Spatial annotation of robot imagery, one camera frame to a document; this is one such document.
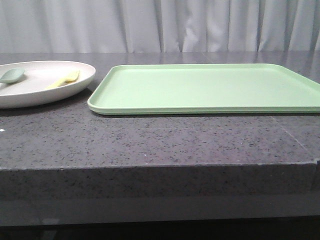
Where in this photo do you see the yellow plastic fork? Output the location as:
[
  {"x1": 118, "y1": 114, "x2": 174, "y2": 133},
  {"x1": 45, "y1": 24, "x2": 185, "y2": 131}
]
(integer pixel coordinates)
[{"x1": 44, "y1": 70, "x2": 80, "y2": 90}]

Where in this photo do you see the white round plate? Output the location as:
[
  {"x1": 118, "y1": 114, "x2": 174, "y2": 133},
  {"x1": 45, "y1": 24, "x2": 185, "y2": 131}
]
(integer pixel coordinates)
[{"x1": 0, "y1": 60, "x2": 96, "y2": 109}]

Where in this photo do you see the light green rectangular tray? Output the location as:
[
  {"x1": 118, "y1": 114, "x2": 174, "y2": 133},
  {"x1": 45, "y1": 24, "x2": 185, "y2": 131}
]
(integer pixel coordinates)
[{"x1": 87, "y1": 63, "x2": 320, "y2": 115}]

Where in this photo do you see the light green spoon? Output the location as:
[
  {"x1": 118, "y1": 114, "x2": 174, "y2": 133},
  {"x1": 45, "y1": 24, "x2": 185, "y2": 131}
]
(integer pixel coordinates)
[{"x1": 0, "y1": 67, "x2": 25, "y2": 84}]

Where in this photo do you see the white pleated curtain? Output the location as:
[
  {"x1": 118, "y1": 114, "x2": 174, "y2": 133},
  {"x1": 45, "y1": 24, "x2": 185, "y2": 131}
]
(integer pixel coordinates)
[{"x1": 0, "y1": 0, "x2": 320, "y2": 54}]

